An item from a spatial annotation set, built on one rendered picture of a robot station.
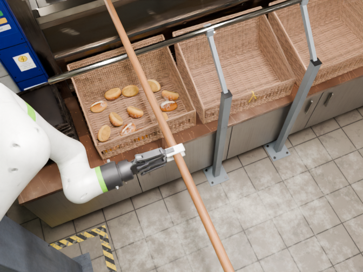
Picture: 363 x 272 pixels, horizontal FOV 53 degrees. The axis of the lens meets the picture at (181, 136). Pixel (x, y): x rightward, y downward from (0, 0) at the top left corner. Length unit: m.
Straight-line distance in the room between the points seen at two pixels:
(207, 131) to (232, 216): 0.68
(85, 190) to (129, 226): 1.24
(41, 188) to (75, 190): 0.81
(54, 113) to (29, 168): 1.02
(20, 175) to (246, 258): 1.76
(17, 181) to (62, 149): 0.36
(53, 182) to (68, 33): 0.77
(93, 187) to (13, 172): 0.43
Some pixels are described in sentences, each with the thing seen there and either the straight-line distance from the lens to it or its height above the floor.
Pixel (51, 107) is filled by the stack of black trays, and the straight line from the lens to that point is 1.90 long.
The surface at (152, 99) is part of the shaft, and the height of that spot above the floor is 1.20.
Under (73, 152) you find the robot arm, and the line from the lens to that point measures 1.27.
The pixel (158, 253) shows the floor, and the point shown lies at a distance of 2.40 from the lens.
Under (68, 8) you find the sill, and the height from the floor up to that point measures 1.18.
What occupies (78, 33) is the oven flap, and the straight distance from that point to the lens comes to 1.95.
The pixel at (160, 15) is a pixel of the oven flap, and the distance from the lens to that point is 2.01.
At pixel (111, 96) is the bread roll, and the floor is 0.64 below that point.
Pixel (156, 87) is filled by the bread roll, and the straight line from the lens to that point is 2.14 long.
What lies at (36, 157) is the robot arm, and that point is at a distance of 0.86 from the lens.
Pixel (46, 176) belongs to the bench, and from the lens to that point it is 2.06.
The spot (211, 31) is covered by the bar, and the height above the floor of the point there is 1.17.
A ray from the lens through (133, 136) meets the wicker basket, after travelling 1.90.
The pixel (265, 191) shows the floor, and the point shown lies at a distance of 2.55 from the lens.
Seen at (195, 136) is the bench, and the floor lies 0.58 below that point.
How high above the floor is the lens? 2.34
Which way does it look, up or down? 61 degrees down
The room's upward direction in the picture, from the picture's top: 3 degrees counter-clockwise
